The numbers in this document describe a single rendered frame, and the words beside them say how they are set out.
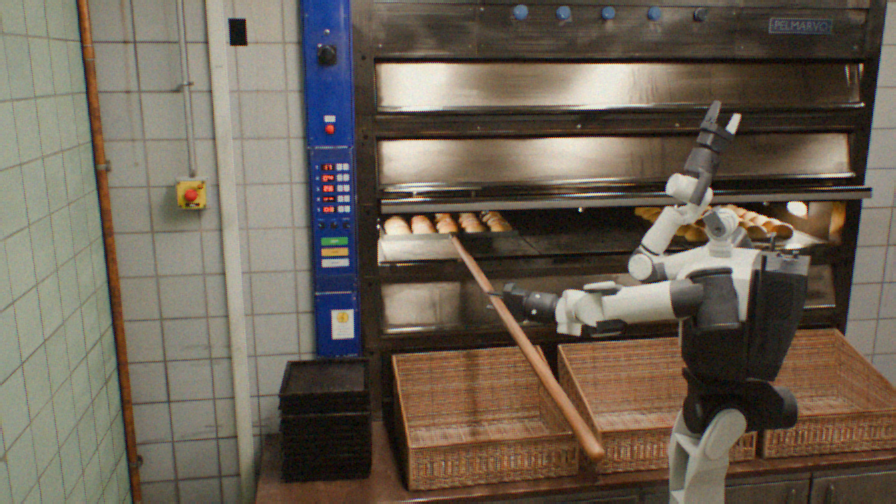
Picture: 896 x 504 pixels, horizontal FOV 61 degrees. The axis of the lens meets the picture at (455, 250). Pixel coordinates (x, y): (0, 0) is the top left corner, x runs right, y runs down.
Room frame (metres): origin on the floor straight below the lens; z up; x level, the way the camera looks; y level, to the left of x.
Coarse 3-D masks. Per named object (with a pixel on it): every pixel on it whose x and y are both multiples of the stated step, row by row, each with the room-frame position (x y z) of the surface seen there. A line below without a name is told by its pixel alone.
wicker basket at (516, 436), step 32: (448, 352) 2.62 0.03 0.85; (480, 352) 2.64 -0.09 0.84; (512, 352) 2.67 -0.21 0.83; (416, 384) 2.57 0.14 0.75; (448, 384) 2.60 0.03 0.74; (480, 384) 2.61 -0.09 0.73; (512, 384) 2.63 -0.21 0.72; (416, 416) 2.54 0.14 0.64; (448, 416) 2.56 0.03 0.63; (480, 416) 2.58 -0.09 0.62; (512, 416) 2.60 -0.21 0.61; (544, 416) 2.56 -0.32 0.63; (416, 448) 2.13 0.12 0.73; (448, 448) 2.15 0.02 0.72; (480, 448) 2.17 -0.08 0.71; (512, 448) 2.20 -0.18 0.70; (544, 448) 2.21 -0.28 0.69; (576, 448) 2.23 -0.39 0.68; (416, 480) 2.14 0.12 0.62; (448, 480) 2.15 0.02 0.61; (480, 480) 2.17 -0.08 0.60; (512, 480) 2.19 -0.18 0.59
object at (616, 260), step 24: (384, 264) 2.63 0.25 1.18; (408, 264) 2.64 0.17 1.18; (432, 264) 2.65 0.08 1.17; (456, 264) 2.66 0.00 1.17; (480, 264) 2.68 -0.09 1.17; (504, 264) 2.69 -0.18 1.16; (528, 264) 2.71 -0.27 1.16; (552, 264) 2.72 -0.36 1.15; (576, 264) 2.74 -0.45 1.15; (600, 264) 2.75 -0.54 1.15; (624, 264) 2.77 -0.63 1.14
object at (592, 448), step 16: (464, 256) 2.65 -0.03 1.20; (480, 272) 2.42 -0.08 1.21; (496, 304) 2.10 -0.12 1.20; (512, 320) 1.95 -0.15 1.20; (512, 336) 1.87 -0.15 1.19; (528, 352) 1.73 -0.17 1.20; (544, 368) 1.62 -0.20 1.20; (544, 384) 1.56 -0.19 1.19; (560, 400) 1.46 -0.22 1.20; (576, 416) 1.38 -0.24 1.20; (576, 432) 1.33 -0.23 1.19; (592, 448) 1.26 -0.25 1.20
